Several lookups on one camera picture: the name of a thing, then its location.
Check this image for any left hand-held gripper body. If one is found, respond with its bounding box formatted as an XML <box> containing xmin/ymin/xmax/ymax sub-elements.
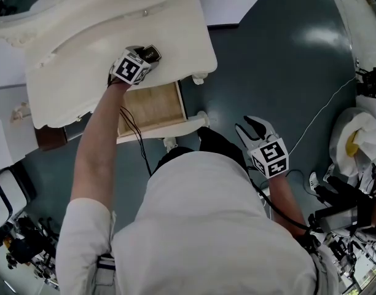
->
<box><xmin>111</xmin><ymin>49</ymin><xmax>152</xmax><ymax>86</ymax></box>

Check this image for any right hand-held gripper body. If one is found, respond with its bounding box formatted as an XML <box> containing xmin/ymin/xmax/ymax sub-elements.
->
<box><xmin>250</xmin><ymin>132</ymin><xmax>290</xmax><ymax>180</ymax></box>

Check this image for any small black object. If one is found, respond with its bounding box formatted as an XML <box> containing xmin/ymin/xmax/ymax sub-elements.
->
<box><xmin>143</xmin><ymin>44</ymin><xmax>163</xmax><ymax>63</ymax></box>

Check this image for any wooden drawer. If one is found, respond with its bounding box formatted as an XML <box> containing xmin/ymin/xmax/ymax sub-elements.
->
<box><xmin>116</xmin><ymin>81</ymin><xmax>211</xmax><ymax>150</ymax></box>

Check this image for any person's left forearm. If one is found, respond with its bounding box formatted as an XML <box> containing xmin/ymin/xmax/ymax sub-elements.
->
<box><xmin>69</xmin><ymin>81</ymin><xmax>130</xmax><ymax>208</ymax></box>

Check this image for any person's right forearm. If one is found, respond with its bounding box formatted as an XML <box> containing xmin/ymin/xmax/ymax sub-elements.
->
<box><xmin>267</xmin><ymin>175</ymin><xmax>308</xmax><ymax>238</ymax></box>

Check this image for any white dressing table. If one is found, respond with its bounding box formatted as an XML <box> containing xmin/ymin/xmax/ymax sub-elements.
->
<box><xmin>0</xmin><ymin>0</ymin><xmax>218</xmax><ymax>150</ymax></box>

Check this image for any yellow cushion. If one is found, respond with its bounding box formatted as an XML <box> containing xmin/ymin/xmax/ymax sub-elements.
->
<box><xmin>345</xmin><ymin>129</ymin><xmax>361</xmax><ymax>158</ymax></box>

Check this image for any black body-mounted device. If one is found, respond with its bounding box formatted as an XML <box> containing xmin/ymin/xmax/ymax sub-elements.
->
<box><xmin>297</xmin><ymin>206</ymin><xmax>359</xmax><ymax>258</ymax></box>

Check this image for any person's white shirt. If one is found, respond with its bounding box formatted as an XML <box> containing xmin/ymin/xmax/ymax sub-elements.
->
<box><xmin>55</xmin><ymin>151</ymin><xmax>339</xmax><ymax>295</ymax></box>

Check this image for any brown-seated white chair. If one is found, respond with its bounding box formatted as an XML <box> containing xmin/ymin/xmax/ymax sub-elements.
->
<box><xmin>9</xmin><ymin>101</ymin><xmax>68</xmax><ymax>152</ymax></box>

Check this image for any black equipment crate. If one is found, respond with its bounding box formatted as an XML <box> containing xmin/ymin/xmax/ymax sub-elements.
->
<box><xmin>355</xmin><ymin>68</ymin><xmax>376</xmax><ymax>100</ymax></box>

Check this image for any metal equipment shelf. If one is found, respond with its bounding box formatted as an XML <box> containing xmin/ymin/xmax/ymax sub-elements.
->
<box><xmin>326</xmin><ymin>232</ymin><xmax>376</xmax><ymax>295</ymax></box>

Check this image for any white shelf unit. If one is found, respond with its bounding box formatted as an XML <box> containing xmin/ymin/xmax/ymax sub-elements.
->
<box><xmin>0</xmin><ymin>86</ymin><xmax>38</xmax><ymax>171</ymax></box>

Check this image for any white box appliance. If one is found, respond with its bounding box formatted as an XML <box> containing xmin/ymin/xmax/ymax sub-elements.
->
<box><xmin>0</xmin><ymin>164</ymin><xmax>37</xmax><ymax>227</ymax></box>

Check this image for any black folding stand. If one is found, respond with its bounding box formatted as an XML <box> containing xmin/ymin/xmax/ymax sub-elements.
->
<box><xmin>0</xmin><ymin>216</ymin><xmax>60</xmax><ymax>276</ymax></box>

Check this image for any black floor cable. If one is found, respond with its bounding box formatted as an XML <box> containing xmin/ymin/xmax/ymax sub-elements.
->
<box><xmin>284</xmin><ymin>168</ymin><xmax>323</xmax><ymax>202</ymax></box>

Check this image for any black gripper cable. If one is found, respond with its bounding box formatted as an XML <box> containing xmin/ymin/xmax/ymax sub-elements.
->
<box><xmin>248</xmin><ymin>176</ymin><xmax>311</xmax><ymax>232</ymax></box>
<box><xmin>107</xmin><ymin>72</ymin><xmax>154</xmax><ymax>178</ymax></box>

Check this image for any white floor cable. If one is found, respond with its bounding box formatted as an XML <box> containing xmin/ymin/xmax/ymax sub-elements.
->
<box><xmin>257</xmin><ymin>77</ymin><xmax>357</xmax><ymax>201</ymax></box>

